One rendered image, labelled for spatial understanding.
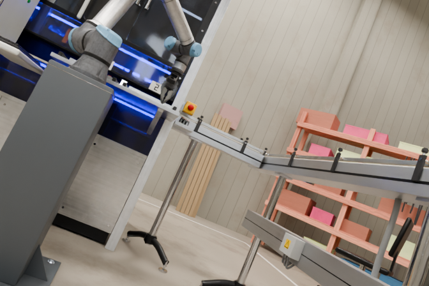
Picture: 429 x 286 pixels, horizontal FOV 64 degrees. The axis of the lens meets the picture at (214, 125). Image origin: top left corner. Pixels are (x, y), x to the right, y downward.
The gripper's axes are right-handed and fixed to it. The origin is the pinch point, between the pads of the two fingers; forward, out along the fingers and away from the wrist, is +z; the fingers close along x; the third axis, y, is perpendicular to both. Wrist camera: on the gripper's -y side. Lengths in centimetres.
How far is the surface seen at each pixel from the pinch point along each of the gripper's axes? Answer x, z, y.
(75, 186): 25, 65, 28
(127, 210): -9, 66, 28
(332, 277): -84, 44, -72
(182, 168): -32, 30, 42
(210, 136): -40, 2, 38
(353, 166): -82, 0, -64
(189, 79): -9.8, -25.0, 26.9
